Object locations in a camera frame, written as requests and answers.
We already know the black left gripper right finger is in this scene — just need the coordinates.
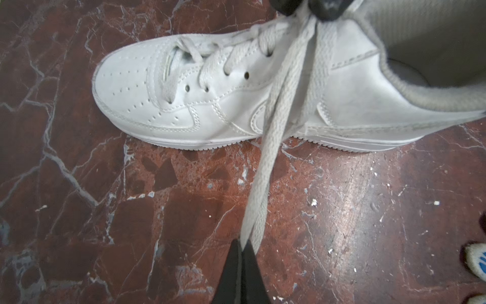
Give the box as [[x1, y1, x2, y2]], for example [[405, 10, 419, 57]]
[[241, 242, 271, 304]]

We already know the blue dotted knit glove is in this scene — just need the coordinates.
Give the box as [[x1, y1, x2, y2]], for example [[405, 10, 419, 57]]
[[464, 243, 485, 282]]

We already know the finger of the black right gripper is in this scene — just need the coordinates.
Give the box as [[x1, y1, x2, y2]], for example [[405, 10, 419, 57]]
[[308, 0, 353, 22], [270, 0, 302, 16]]

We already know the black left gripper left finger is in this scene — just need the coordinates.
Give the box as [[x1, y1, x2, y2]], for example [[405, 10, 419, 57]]
[[211, 239, 242, 304]]

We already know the white leather sneaker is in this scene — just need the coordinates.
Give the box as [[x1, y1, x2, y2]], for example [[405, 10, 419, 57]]
[[92, 1, 485, 152]]

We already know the grey-white shoelace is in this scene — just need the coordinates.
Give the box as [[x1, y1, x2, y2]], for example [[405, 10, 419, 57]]
[[175, 1, 339, 250]]

